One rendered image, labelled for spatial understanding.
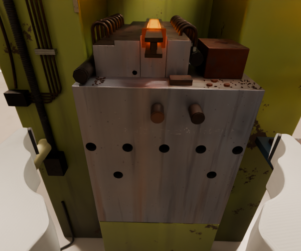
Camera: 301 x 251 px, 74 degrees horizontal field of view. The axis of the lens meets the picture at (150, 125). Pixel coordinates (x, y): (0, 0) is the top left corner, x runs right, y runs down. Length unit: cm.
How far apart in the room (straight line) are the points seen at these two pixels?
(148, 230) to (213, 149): 37
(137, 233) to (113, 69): 53
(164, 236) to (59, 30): 69
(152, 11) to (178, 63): 49
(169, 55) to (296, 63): 39
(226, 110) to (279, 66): 29
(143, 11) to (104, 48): 49
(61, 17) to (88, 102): 26
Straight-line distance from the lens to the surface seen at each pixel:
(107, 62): 46
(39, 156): 73
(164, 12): 91
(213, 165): 53
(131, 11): 92
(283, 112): 77
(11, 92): 72
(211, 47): 46
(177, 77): 42
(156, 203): 62
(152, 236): 76
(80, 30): 61
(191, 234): 76
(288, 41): 68
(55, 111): 72
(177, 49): 44
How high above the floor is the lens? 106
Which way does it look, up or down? 32 degrees down
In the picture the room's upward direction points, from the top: 1 degrees clockwise
